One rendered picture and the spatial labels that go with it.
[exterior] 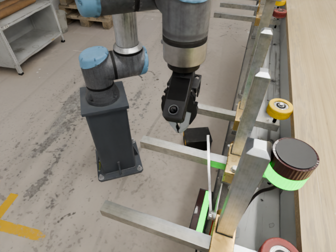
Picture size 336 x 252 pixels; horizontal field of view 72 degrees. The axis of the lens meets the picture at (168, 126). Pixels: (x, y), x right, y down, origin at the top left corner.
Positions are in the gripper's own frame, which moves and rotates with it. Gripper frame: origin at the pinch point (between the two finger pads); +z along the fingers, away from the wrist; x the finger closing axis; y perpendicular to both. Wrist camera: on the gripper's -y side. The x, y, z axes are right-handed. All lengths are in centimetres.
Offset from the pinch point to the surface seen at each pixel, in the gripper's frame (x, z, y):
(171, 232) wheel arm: -5.1, 10.4, -22.2
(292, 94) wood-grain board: -33.1, 6.3, 36.6
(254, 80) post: -15.7, -15.6, 5.6
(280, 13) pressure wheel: -31, 6, 124
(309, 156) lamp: -22.9, -19.6, -17.9
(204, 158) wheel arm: -7.9, 11.4, 2.2
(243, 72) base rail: -16, 26, 82
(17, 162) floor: 129, 96, 24
